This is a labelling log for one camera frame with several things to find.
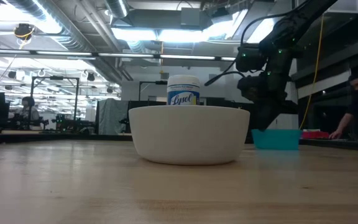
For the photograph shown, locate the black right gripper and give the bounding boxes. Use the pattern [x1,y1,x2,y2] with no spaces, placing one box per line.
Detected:
[237,70,298,131]

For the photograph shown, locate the teal bowl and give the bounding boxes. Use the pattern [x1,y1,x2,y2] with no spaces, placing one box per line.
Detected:
[251,128,303,151]

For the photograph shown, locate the red container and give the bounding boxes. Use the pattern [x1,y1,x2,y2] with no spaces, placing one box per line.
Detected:
[301,129,331,140]

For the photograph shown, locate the person's hand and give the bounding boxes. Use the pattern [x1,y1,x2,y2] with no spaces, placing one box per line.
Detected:
[328,129,343,140]

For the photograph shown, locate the white bowl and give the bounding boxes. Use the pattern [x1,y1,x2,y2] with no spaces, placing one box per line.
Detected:
[128,105,251,166]

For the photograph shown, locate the Lysol wipes canister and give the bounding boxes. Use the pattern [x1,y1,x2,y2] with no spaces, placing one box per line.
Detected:
[166,74,201,106]

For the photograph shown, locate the grey cloth cover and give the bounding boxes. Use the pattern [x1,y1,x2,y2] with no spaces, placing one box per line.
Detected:
[97,98,130,136]

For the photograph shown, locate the long ceiling light bar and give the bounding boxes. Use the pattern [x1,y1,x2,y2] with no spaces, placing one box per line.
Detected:
[0,48,237,62]

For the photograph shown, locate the seated person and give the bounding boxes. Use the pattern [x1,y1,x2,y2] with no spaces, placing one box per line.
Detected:
[13,96,43,131]

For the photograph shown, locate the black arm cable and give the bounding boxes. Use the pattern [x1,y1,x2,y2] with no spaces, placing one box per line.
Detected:
[204,12,295,87]

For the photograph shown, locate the yellow hanging cable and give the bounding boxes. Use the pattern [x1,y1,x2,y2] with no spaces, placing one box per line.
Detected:
[298,14,325,130]

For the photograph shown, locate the low black metal frame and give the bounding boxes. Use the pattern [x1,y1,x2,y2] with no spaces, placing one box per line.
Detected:
[138,80,169,102]

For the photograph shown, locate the silver ventilation duct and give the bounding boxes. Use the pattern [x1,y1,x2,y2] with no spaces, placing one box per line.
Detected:
[103,0,131,19]

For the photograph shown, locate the tall black metal frame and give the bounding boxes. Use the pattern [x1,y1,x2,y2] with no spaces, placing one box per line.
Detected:
[29,75,81,125]

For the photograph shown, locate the black overhead camera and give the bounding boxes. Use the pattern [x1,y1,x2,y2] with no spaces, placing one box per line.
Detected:
[13,22,36,42]

